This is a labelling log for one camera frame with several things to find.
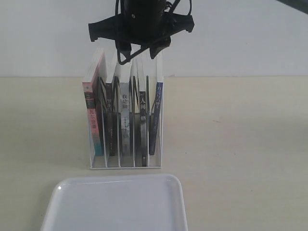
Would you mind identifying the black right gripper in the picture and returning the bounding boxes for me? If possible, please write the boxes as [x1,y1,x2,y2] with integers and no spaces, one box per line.
[88,0,194,59]

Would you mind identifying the dark blue spine book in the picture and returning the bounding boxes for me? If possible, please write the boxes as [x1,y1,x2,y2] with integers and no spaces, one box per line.
[148,54,164,155]

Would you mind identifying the dark grey spine book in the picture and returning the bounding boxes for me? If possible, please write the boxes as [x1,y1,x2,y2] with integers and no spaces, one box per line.
[137,57,147,167]

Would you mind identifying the black spine book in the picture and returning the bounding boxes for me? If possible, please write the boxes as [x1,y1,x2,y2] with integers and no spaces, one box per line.
[105,52,117,156]

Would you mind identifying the grey white spine book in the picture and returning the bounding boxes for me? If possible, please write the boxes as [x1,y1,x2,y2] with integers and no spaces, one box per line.
[119,60,132,155]

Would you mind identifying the pink teal cover book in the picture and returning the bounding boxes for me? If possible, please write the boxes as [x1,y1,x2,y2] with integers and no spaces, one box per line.
[82,48,105,156]

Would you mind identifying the white plastic tray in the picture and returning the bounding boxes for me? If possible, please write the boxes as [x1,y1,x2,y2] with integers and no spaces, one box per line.
[41,174,188,231]

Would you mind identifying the black cable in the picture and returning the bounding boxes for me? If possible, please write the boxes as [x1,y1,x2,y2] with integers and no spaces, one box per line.
[114,0,193,65]

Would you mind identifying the white wire book rack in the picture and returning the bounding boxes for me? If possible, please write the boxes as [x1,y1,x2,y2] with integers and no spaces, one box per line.
[82,48,164,169]

